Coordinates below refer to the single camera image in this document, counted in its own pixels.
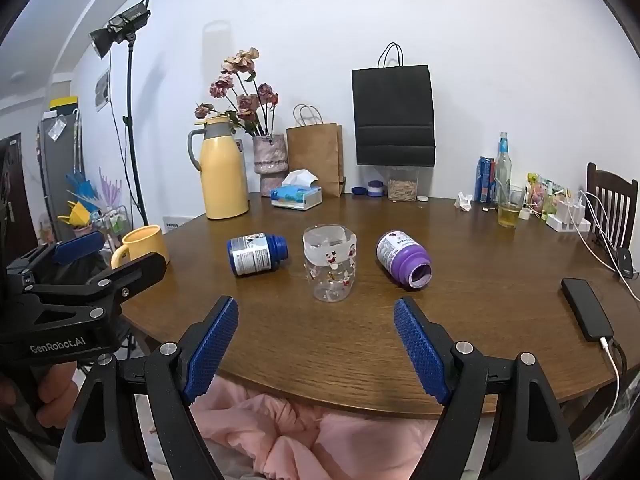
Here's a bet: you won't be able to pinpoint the pink cloth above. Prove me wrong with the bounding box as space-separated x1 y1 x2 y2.
190 377 441 480

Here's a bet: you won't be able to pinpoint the glass of yellow drink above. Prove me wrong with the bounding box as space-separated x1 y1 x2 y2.
497 185 526 228

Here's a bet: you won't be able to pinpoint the black studio light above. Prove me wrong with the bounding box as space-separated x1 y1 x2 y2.
89 0 151 59

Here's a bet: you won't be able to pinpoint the blue plastic item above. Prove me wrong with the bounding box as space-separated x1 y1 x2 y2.
66 172 99 202

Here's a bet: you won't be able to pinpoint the yellow thermos jug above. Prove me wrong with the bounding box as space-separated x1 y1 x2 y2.
187 115 250 221

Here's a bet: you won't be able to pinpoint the yellow mug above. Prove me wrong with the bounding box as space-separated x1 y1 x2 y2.
110 225 170 270

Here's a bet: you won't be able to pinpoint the blue tissue box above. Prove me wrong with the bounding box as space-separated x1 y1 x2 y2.
270 169 323 210

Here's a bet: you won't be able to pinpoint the dark wooden chair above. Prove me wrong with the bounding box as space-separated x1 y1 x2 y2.
585 162 636 261

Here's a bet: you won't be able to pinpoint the black smartphone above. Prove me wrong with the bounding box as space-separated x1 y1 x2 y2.
560 277 615 342

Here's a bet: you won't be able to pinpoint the white phone cable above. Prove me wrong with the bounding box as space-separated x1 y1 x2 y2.
600 337 622 441

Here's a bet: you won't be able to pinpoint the person's left hand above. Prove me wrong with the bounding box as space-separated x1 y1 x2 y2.
34 362 78 428

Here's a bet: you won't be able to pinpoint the brown paper bag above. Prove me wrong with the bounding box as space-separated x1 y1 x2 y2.
286 104 346 198

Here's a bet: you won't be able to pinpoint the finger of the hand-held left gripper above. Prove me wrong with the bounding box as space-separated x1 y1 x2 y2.
6 231 107 288
25 252 168 321

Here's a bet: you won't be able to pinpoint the white power strip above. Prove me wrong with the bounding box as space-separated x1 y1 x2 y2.
545 195 593 233

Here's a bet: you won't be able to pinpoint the clear printed plastic cup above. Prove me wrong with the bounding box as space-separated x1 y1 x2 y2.
302 225 357 303

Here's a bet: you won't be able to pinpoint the clear glass bottle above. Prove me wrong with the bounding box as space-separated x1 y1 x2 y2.
494 132 513 206

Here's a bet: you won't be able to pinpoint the wall electrical panel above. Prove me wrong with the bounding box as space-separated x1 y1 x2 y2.
94 70 111 111

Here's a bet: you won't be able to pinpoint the clear jar of grains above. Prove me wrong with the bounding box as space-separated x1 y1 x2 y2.
386 166 419 202

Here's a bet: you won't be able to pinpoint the colourful snack packets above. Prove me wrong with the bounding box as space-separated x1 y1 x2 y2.
526 173 562 213

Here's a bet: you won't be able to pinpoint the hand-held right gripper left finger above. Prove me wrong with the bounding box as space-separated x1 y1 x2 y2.
55 296 239 480

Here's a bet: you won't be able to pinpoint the yellow plastic item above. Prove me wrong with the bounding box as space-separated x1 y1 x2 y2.
57 200 94 228

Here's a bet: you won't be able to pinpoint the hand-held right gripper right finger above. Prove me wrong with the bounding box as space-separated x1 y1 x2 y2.
394 296 581 480

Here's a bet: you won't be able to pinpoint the grey refrigerator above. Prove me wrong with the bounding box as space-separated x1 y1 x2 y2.
37 107 86 241

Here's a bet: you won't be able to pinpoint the purple plastic item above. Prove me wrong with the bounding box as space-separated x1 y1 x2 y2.
97 167 124 207

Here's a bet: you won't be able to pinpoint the black paper bag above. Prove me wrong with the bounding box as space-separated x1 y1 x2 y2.
351 42 437 167

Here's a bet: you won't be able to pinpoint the purple pill bottle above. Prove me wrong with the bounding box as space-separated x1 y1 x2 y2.
376 230 433 291

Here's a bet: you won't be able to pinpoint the pink ceramic vase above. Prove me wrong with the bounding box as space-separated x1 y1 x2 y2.
252 133 290 196

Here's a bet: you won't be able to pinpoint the black power adapter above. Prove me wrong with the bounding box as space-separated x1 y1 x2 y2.
615 247 639 281

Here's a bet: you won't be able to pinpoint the white charger cable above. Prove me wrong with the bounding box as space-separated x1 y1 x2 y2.
577 190 640 306

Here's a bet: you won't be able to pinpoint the blue pill bottle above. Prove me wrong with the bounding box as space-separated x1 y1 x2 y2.
226 233 289 277

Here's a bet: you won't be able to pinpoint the dried pink roses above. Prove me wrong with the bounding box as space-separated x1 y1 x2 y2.
194 47 280 137

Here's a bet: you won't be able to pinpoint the dark wooden door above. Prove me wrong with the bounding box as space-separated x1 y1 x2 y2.
0 132 39 261

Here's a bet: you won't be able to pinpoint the blue drink can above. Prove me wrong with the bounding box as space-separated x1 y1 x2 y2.
475 156 497 204

